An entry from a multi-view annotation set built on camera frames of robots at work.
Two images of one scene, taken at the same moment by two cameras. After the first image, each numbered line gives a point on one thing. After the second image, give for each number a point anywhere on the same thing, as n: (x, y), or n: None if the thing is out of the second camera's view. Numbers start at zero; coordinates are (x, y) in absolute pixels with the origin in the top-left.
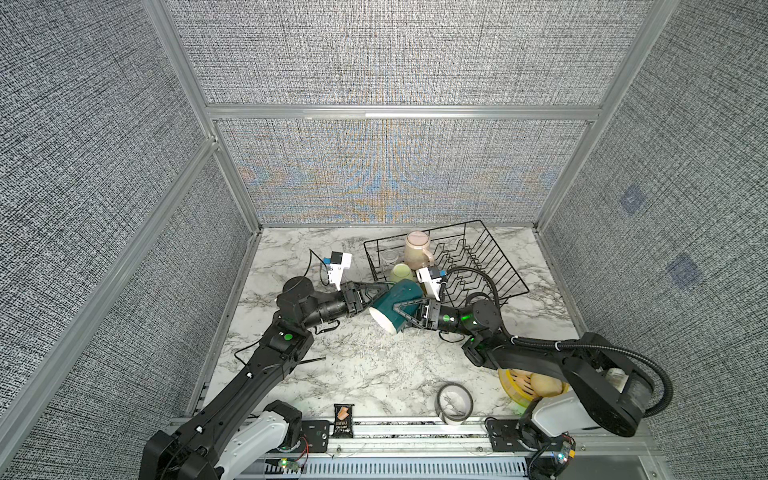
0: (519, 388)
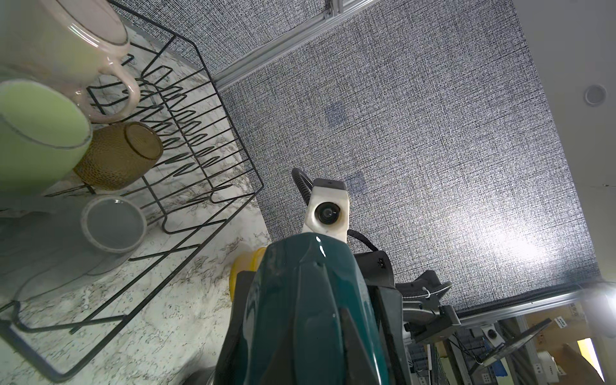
0: (247, 261)
